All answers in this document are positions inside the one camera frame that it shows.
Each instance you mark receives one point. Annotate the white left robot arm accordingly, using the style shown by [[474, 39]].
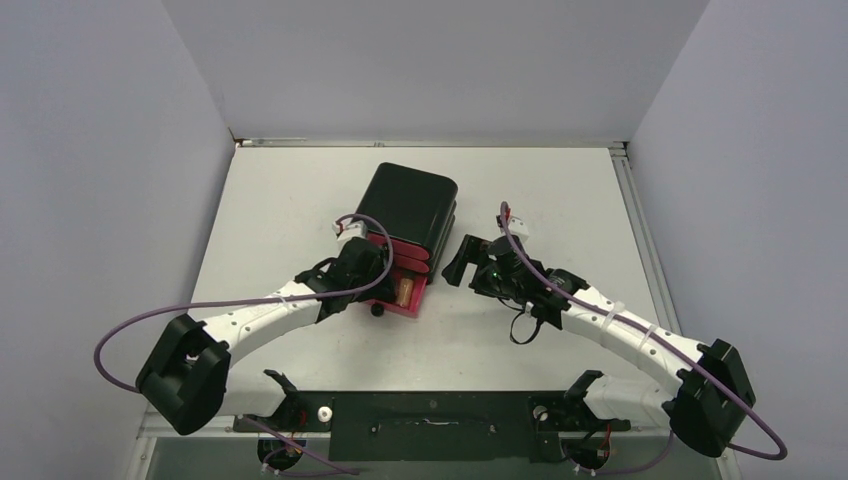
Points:
[[187, 377]]

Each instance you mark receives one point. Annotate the pink drawer with black knob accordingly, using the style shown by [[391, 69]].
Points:
[[402, 247]]

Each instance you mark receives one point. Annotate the tan foundation tube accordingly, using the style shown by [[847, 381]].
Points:
[[405, 288]]

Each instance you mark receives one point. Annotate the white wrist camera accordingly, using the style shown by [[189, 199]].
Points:
[[349, 229], [518, 228]]

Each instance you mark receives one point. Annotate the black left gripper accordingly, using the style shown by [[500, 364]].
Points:
[[383, 287]]

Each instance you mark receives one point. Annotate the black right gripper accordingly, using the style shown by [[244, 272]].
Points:
[[473, 250]]

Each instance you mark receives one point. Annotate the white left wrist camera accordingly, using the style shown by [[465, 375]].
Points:
[[349, 229]]

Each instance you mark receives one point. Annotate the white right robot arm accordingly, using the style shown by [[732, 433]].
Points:
[[700, 392]]

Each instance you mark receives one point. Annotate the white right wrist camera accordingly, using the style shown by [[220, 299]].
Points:
[[518, 228]]

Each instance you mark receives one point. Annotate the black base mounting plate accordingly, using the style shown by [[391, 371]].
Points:
[[440, 425]]

